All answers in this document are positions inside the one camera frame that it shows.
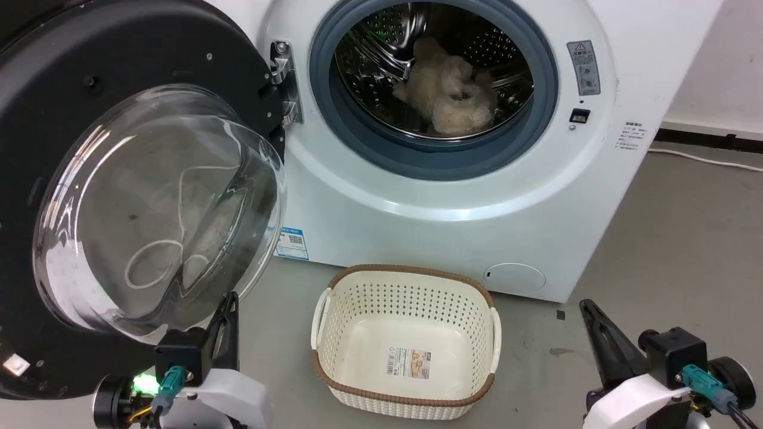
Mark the small printed text label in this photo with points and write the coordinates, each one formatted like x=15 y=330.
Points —
x=633 y=136

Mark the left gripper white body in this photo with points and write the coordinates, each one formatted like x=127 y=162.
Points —
x=238 y=399

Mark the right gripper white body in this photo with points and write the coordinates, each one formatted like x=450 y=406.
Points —
x=632 y=405

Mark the metal door hinge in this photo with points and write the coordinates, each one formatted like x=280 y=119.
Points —
x=285 y=71

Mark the perforated steel washer drum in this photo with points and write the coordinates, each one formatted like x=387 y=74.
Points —
x=381 y=65

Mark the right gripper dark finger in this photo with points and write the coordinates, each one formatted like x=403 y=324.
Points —
x=614 y=351

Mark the grey warning sticker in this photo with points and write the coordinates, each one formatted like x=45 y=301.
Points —
x=584 y=68

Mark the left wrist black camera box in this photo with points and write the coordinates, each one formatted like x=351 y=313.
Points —
x=182 y=351

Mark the cream laundry basket brown rim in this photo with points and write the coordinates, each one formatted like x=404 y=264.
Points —
x=411 y=286

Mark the black door latch socket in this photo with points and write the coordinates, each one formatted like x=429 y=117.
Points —
x=579 y=115

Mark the blue QR sticker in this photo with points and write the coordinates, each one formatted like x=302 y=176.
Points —
x=292 y=243

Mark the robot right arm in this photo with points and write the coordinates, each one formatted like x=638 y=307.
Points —
x=736 y=378

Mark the black baseboard strip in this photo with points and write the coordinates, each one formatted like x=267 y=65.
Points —
x=715 y=138

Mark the white front-load washing machine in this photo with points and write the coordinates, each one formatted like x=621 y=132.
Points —
x=477 y=202

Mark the beige plush toy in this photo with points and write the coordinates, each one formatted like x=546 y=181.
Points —
x=453 y=95

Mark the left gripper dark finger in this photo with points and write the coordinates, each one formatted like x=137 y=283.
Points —
x=231 y=339
x=213 y=354

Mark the printed basket label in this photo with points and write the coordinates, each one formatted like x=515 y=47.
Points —
x=409 y=363

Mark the black round glass washer door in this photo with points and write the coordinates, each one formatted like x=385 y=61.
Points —
x=59 y=77

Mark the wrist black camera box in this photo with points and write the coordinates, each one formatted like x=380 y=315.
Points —
x=182 y=351
x=673 y=354

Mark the round drain filter cover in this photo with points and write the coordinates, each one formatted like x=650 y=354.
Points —
x=515 y=277

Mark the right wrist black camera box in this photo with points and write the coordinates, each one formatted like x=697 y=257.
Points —
x=673 y=354

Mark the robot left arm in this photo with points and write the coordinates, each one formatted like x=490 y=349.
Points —
x=110 y=402

